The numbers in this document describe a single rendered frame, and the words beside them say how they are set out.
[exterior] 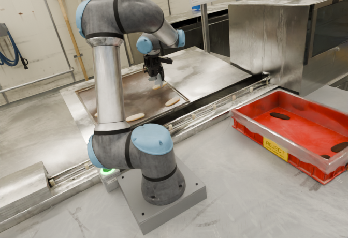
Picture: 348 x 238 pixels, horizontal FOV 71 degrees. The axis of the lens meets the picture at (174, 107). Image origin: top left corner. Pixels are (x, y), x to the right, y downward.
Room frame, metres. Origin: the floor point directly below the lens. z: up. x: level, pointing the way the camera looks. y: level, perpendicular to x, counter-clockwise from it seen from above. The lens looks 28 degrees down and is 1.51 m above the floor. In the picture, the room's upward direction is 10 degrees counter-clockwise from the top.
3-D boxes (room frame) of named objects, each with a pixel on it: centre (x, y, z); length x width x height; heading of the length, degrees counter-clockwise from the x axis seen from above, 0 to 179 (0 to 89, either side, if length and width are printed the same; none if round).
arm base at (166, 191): (0.61, 0.08, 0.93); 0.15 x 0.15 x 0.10
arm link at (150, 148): (0.62, 0.09, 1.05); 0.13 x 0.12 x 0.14; 75
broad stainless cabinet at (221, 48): (3.74, -0.56, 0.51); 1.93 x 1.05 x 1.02; 117
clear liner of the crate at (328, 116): (0.83, -0.50, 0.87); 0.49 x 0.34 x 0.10; 24
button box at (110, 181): (0.74, 0.29, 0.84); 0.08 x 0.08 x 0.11; 27
